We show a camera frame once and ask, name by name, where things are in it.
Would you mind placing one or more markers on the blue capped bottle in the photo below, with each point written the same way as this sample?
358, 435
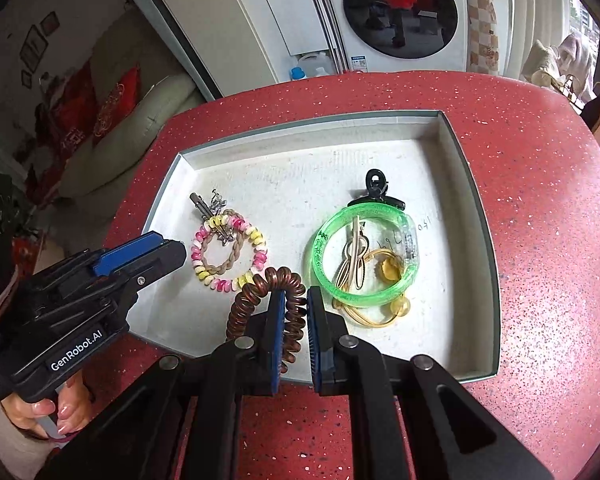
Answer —
295, 74

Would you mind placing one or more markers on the red embroidered cushion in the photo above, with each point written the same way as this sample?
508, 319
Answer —
117, 105

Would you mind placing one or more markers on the beige leather sofa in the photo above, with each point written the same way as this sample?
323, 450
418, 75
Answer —
170, 105

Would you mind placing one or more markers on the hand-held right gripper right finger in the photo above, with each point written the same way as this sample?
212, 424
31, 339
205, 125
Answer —
316, 340

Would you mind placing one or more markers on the black claw hair clip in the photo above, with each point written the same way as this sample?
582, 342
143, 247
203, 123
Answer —
375, 187

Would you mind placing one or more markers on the white washing machine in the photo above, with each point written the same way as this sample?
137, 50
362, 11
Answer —
352, 45

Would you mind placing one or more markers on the grey jewelry tray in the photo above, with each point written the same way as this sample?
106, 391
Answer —
290, 180

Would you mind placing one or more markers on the person's left hand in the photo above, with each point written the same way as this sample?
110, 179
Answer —
72, 405

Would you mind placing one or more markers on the green translucent bangle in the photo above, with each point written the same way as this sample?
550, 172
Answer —
325, 240

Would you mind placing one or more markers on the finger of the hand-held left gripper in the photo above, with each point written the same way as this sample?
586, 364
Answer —
160, 262
130, 252

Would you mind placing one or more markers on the wall picture frame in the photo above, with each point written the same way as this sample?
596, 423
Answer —
50, 22
34, 49

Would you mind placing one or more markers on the silver star hair clip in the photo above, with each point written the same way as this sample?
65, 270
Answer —
202, 205

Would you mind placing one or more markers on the beige oval hair clip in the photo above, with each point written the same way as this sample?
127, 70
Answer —
352, 250

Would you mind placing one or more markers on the dark red blanket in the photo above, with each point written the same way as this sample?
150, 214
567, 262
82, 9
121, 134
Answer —
65, 130

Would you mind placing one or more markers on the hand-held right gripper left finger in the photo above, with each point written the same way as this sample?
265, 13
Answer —
278, 330

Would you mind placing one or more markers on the white detergent jug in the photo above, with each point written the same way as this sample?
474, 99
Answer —
316, 65

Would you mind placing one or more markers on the white curtain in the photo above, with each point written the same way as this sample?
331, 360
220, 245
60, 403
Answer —
530, 5

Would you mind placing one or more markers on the checkered hanging cloth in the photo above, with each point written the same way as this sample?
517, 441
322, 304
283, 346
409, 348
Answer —
480, 10

